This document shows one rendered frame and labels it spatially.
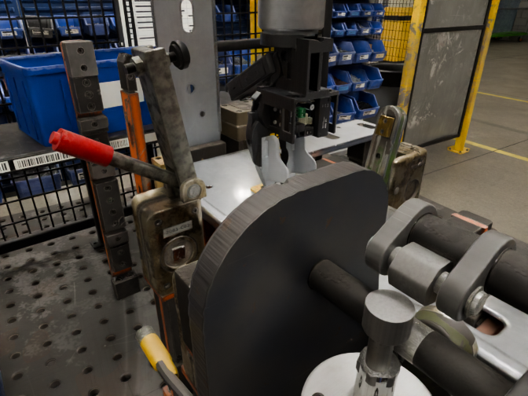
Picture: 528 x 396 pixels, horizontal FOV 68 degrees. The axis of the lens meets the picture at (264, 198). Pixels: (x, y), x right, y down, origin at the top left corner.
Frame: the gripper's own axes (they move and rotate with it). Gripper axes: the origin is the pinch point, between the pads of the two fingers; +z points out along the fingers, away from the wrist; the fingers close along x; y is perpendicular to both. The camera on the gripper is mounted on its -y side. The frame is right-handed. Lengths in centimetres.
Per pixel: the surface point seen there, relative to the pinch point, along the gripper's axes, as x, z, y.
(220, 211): -9.0, 2.0, -0.6
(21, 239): -31, 27, -55
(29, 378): -36, 33, -18
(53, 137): -26.5, -12.1, 0.5
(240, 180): -0.9, 2.3, -8.0
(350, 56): 174, 12, -142
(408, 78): 223, 29, -128
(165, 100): -16.0, -14.3, 1.7
